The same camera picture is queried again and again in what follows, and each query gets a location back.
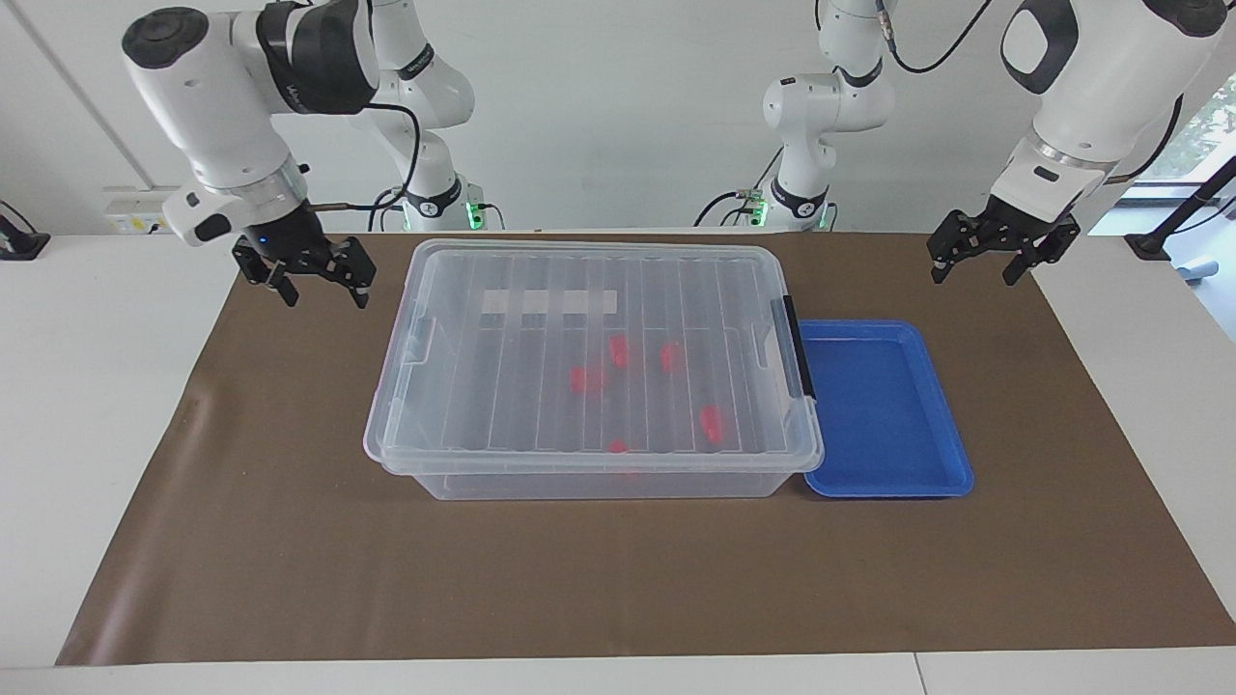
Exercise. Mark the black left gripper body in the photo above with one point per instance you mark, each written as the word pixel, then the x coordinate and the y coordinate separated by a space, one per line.
pixel 1004 232

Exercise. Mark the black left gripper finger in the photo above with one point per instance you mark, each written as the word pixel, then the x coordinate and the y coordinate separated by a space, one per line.
pixel 1018 268
pixel 940 268

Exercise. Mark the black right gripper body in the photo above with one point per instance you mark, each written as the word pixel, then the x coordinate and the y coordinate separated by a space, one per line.
pixel 290 246

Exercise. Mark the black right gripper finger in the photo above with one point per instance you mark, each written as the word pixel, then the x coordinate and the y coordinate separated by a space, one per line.
pixel 287 288
pixel 360 290

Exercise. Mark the clear ribbed box lid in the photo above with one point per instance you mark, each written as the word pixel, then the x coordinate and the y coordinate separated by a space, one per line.
pixel 541 405

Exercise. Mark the red plastic block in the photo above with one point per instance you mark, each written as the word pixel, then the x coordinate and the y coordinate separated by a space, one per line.
pixel 618 349
pixel 618 446
pixel 671 357
pixel 711 423
pixel 586 378

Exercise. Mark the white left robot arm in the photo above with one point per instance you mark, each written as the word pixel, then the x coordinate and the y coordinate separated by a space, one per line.
pixel 1110 87

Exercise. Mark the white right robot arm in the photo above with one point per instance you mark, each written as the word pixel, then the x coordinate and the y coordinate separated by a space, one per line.
pixel 212 106

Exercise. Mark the blue plastic tray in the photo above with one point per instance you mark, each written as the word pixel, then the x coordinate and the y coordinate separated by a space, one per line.
pixel 879 415

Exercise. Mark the clear plastic storage box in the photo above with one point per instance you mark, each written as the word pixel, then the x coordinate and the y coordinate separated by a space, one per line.
pixel 579 485

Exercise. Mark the black angled stand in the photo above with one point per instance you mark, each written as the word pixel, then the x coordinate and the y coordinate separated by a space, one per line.
pixel 1149 243

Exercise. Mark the light blue object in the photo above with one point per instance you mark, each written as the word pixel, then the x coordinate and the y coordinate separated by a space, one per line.
pixel 1197 268

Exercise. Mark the window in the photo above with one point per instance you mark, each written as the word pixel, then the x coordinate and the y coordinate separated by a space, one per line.
pixel 1207 125

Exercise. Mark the black table clamp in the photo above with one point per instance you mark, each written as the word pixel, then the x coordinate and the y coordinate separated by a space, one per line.
pixel 21 241

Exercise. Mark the brown table mat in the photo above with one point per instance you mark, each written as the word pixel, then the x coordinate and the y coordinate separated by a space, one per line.
pixel 290 560

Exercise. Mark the white wall power socket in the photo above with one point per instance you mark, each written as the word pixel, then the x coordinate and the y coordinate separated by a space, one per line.
pixel 135 222

